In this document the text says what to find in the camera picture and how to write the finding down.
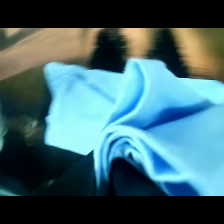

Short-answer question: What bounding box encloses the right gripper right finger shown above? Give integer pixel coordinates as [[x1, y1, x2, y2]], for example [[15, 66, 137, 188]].
[[107, 157, 169, 197]]

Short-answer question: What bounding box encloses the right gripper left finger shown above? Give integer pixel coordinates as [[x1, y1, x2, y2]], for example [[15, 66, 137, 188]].
[[33, 152, 98, 197]]

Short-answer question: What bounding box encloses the light blue garment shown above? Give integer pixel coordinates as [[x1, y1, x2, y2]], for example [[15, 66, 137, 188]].
[[42, 57, 224, 197]]

